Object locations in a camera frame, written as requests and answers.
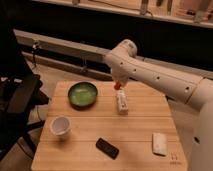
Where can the white folded sponge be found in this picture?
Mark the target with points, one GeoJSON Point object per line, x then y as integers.
{"type": "Point", "coordinates": [159, 144]}

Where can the white ceramic cup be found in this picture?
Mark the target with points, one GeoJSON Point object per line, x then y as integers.
{"type": "Point", "coordinates": [60, 126]}

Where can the white tube bottle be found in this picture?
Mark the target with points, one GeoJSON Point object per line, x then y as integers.
{"type": "Point", "coordinates": [121, 102]}

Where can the black chair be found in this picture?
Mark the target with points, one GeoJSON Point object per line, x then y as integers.
{"type": "Point", "coordinates": [19, 94]}

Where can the red orange pepper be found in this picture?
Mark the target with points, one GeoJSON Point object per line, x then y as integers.
{"type": "Point", "coordinates": [117, 86]}

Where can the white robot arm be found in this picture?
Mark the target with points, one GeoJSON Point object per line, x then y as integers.
{"type": "Point", "coordinates": [192, 90]}

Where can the green ceramic bowl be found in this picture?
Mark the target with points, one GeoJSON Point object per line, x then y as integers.
{"type": "Point", "coordinates": [82, 94]}

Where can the black rectangular remote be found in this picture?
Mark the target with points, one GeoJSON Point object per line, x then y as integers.
{"type": "Point", "coordinates": [107, 148]}

